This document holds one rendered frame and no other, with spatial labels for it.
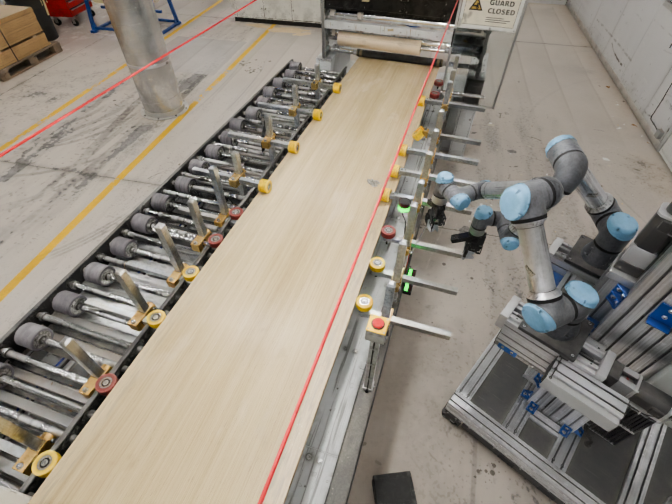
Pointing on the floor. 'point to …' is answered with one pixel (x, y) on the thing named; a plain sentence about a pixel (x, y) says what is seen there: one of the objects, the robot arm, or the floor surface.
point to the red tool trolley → (65, 9)
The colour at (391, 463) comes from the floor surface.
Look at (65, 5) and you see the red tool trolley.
